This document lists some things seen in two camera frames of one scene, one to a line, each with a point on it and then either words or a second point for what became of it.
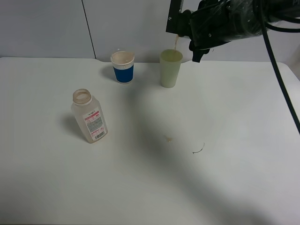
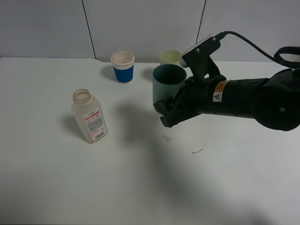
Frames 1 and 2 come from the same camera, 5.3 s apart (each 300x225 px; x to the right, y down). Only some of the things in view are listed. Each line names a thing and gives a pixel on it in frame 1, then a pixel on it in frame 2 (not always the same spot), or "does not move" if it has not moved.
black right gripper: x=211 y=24 to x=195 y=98
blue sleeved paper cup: x=123 y=63 does not move
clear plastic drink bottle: x=89 y=114 does not move
